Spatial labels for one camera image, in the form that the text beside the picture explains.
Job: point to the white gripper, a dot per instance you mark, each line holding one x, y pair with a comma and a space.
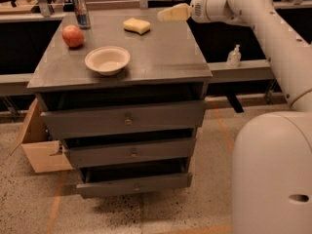
199, 8

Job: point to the yellow sponge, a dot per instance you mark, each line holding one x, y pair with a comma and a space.
136, 25

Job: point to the white paper bowl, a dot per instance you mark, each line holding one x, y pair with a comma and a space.
107, 60

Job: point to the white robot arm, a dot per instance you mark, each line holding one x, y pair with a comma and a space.
271, 175

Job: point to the clear hand sanitizer bottle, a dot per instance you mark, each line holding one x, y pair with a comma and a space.
234, 57

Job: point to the grey drawer cabinet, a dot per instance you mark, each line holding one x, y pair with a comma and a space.
127, 105

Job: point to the red apple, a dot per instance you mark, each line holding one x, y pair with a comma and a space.
72, 36

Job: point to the top grey drawer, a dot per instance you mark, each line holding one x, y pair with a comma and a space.
104, 121

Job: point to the grey drawer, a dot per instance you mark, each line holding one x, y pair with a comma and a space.
104, 121
134, 185
112, 154

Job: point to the middle grey drawer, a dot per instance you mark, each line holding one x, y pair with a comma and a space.
112, 154

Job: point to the bottom grey drawer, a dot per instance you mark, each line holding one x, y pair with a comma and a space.
134, 185

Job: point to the grey metal railing beam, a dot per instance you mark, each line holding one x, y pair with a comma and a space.
248, 70

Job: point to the brown cardboard box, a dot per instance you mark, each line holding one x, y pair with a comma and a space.
44, 155

